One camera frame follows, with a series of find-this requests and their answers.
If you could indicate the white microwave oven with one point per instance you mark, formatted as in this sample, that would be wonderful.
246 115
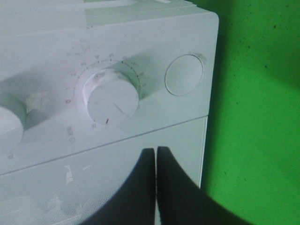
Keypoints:
47 45

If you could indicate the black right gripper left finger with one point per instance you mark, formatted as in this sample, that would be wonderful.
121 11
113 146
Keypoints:
134 202

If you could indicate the white microwave knob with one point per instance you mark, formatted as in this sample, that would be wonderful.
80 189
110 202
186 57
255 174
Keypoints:
110 95
12 119

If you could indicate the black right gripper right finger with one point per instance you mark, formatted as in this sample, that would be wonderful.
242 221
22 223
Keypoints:
182 202

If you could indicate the round white door button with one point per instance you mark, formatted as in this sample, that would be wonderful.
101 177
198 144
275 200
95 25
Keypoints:
184 74

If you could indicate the white microwave door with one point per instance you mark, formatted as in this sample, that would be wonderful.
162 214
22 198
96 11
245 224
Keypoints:
67 190

